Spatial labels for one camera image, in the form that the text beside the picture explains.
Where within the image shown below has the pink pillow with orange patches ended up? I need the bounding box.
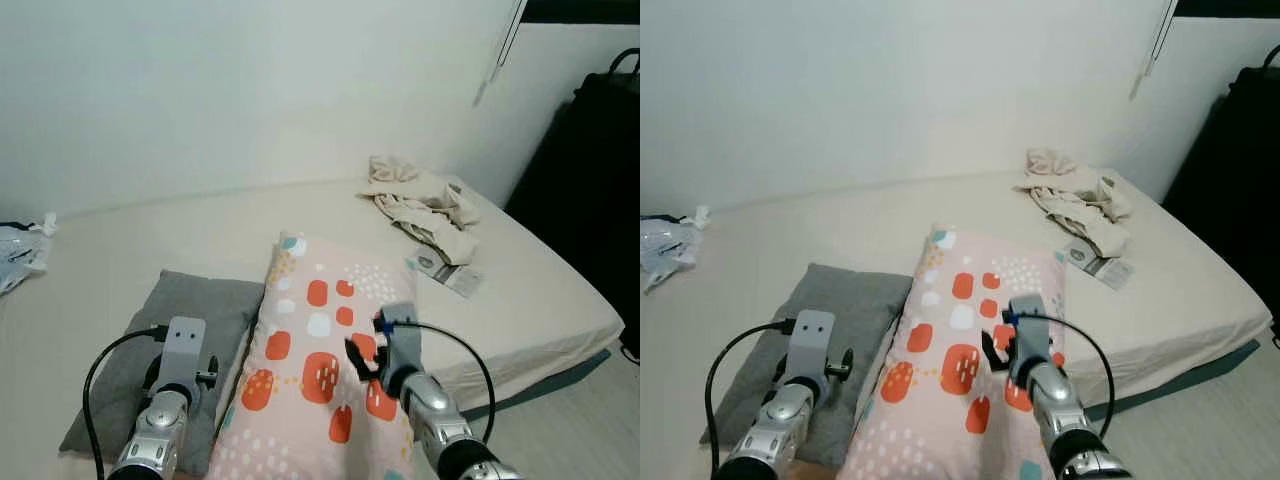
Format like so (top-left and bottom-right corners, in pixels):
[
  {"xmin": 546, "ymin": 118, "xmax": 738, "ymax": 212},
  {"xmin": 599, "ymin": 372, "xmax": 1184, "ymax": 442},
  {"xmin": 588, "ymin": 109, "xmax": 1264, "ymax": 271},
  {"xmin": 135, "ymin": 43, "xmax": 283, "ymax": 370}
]
[
  {"xmin": 205, "ymin": 232, "xmax": 426, "ymax": 480},
  {"xmin": 848, "ymin": 225, "xmax": 1069, "ymax": 480}
]

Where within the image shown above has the grey pillow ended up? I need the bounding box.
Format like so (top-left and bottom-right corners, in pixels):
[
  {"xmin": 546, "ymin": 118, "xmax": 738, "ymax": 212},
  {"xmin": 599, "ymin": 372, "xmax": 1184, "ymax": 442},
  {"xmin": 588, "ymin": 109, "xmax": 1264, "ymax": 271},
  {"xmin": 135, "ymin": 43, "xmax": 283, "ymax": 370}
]
[
  {"xmin": 60, "ymin": 268, "xmax": 266, "ymax": 477},
  {"xmin": 700, "ymin": 262, "xmax": 916, "ymax": 471}
]

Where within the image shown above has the printed paper booklet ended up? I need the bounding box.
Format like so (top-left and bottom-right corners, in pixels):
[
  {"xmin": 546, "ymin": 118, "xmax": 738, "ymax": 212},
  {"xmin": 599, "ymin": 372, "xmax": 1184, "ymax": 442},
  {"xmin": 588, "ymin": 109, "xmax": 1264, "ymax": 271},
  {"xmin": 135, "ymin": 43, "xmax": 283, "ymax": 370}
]
[
  {"xmin": 413, "ymin": 248, "xmax": 485, "ymax": 299},
  {"xmin": 1063, "ymin": 237, "xmax": 1138, "ymax": 291}
]

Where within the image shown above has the white mattress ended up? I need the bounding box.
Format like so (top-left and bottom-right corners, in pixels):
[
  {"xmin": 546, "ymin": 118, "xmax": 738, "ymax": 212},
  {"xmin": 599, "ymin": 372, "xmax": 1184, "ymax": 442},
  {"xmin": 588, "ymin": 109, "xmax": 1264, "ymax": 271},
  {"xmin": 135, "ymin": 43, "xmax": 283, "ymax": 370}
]
[
  {"xmin": 640, "ymin": 168, "xmax": 1273, "ymax": 480},
  {"xmin": 0, "ymin": 178, "xmax": 626, "ymax": 480}
]

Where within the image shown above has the crumpled beige cloth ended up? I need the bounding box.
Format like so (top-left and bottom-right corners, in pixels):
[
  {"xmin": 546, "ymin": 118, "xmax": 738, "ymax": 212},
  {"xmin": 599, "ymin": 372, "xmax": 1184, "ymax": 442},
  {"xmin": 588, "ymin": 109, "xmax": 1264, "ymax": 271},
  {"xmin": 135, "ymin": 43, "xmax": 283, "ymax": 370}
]
[
  {"xmin": 1013, "ymin": 147, "xmax": 1134, "ymax": 259},
  {"xmin": 358, "ymin": 153, "xmax": 483, "ymax": 267}
]

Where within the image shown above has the crumpled clear plastic bag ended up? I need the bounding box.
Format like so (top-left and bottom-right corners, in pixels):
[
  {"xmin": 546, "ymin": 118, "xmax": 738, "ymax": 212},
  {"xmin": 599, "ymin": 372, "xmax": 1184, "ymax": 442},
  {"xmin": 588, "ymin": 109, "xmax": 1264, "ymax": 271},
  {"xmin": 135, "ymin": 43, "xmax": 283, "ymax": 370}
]
[
  {"xmin": 640, "ymin": 205, "xmax": 713, "ymax": 294},
  {"xmin": 0, "ymin": 213, "xmax": 58, "ymax": 297}
]

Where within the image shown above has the white blind wand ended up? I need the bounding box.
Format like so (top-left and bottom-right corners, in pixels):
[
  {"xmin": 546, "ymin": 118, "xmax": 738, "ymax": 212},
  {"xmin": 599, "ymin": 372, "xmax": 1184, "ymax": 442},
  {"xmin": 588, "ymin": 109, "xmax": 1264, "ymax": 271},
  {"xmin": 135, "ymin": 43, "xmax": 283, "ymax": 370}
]
[
  {"xmin": 474, "ymin": 0, "xmax": 528, "ymax": 107},
  {"xmin": 1130, "ymin": 0, "xmax": 1179, "ymax": 101}
]

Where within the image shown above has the dark window opening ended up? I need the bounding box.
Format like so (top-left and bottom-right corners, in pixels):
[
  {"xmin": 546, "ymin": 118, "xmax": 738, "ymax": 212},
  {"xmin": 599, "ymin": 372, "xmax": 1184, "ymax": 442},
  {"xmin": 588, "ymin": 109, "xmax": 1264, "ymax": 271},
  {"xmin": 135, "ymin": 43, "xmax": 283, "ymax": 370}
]
[
  {"xmin": 522, "ymin": 0, "xmax": 641, "ymax": 25},
  {"xmin": 1175, "ymin": 0, "xmax": 1280, "ymax": 19}
]

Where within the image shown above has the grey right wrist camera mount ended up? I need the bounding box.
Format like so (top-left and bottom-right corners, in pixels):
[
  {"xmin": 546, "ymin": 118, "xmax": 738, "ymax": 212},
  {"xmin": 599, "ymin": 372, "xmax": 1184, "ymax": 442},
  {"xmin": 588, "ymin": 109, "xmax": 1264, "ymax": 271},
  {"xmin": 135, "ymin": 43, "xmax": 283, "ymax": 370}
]
[
  {"xmin": 375, "ymin": 302, "xmax": 424, "ymax": 376},
  {"xmin": 1008, "ymin": 295, "xmax": 1049, "ymax": 366}
]

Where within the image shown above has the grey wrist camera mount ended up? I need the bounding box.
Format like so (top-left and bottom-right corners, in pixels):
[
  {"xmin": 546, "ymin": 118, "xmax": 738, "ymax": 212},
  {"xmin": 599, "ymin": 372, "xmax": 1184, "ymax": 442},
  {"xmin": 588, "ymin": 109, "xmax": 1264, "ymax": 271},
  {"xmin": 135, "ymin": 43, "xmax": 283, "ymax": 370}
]
[
  {"xmin": 790, "ymin": 309, "xmax": 837, "ymax": 381},
  {"xmin": 155, "ymin": 317, "xmax": 208, "ymax": 394},
  {"xmin": 375, "ymin": 302, "xmax": 424, "ymax": 376},
  {"xmin": 1008, "ymin": 295, "xmax": 1049, "ymax": 366}
]

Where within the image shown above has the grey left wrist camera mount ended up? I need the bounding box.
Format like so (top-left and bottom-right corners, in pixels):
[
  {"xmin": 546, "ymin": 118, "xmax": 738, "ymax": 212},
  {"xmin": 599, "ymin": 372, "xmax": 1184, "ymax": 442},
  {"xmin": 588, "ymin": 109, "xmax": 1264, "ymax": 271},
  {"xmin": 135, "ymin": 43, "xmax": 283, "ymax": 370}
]
[
  {"xmin": 790, "ymin": 309, "xmax": 837, "ymax": 381},
  {"xmin": 155, "ymin": 317, "xmax": 208, "ymax": 394}
]

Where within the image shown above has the black suitcase with handle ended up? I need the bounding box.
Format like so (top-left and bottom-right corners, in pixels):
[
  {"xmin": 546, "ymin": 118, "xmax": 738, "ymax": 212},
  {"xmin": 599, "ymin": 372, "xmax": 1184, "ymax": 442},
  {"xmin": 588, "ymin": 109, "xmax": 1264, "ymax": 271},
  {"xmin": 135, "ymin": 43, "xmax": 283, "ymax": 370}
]
[
  {"xmin": 1160, "ymin": 42, "xmax": 1280, "ymax": 331},
  {"xmin": 503, "ymin": 48, "xmax": 641, "ymax": 366}
]

